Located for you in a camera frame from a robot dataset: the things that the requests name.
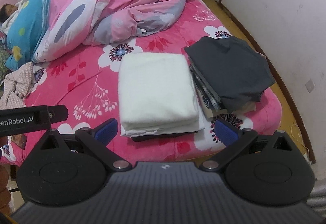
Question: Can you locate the white fleece yellow garment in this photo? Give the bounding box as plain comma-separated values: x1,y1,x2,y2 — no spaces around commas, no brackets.
118,53,199,131

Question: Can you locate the white folded clothes stack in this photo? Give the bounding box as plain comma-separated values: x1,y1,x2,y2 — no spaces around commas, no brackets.
120,103,205,142

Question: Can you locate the dark grey folded clothes pile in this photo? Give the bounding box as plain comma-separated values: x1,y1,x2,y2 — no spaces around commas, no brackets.
185,36,275,113

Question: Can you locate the person's left hand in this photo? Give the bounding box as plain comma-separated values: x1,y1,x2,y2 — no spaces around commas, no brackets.
0,136,12,217

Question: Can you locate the beige striped knit garment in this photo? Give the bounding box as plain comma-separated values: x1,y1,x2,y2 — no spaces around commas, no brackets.
1,62,35,110

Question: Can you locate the pink floral bed sheet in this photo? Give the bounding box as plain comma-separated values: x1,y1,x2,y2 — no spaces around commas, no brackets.
0,0,283,166

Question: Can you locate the sleeping person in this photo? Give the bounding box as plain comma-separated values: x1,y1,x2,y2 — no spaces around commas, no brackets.
1,0,29,35

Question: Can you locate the blue pink floral duvet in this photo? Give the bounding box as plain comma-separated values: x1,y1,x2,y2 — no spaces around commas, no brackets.
6,0,186,71

